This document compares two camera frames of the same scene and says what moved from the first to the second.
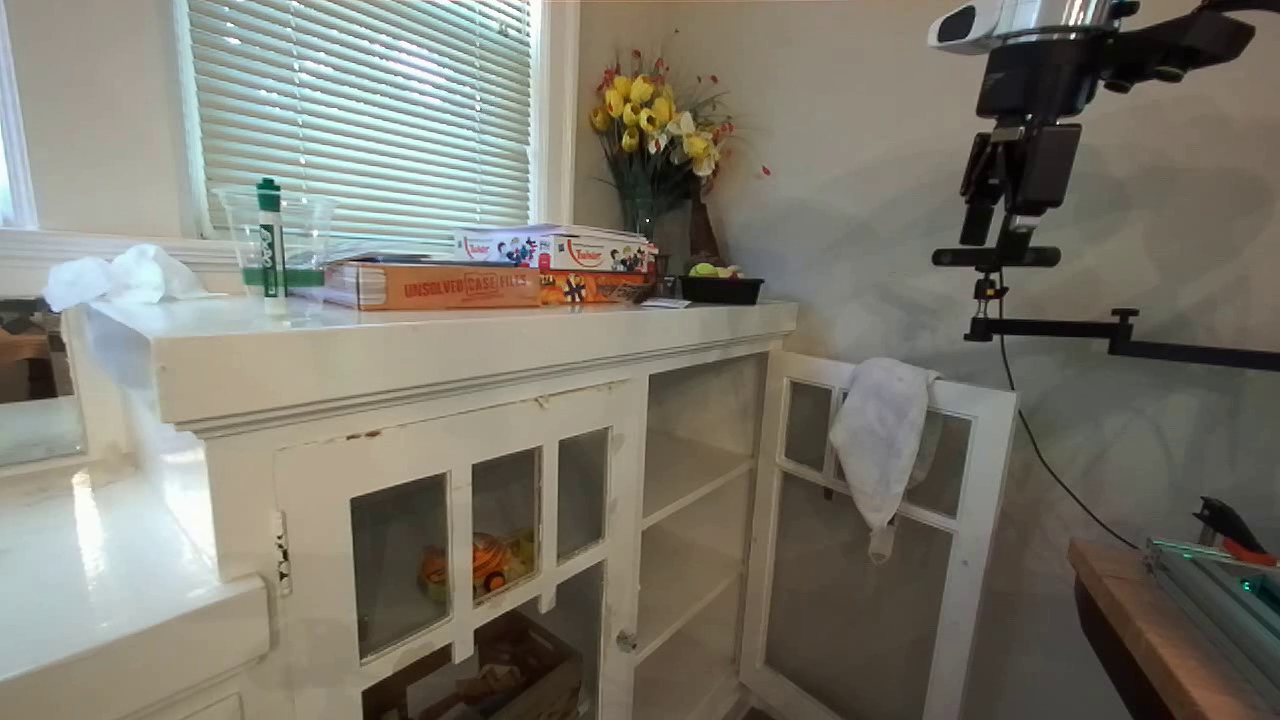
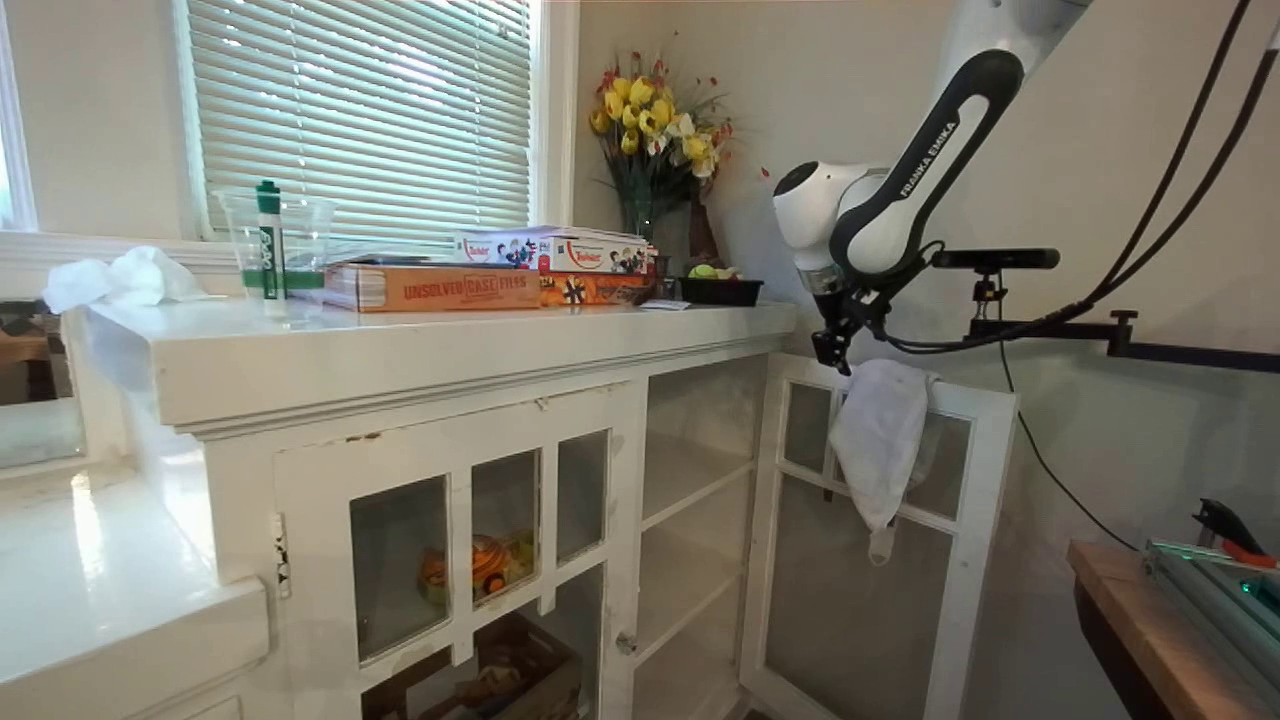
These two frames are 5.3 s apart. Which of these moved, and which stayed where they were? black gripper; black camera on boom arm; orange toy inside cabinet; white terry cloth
Moved: black gripper
Stayed: orange toy inside cabinet; black camera on boom arm; white terry cloth
